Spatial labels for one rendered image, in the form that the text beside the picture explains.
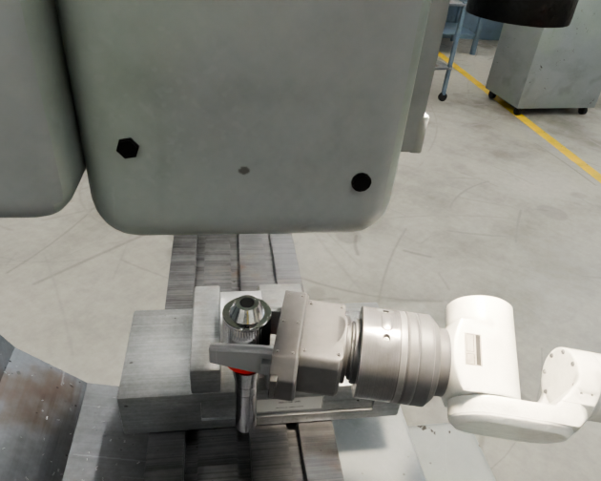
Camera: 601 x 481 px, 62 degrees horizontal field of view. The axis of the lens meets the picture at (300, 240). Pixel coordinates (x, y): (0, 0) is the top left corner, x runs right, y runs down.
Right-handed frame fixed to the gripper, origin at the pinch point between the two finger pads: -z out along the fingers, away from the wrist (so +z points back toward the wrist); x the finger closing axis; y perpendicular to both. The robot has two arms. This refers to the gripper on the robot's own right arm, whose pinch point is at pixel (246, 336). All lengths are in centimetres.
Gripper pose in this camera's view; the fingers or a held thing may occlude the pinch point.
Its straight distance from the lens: 51.1
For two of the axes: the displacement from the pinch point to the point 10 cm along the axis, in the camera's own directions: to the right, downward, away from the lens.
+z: 9.9, 1.2, -0.5
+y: -0.7, 8.2, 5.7
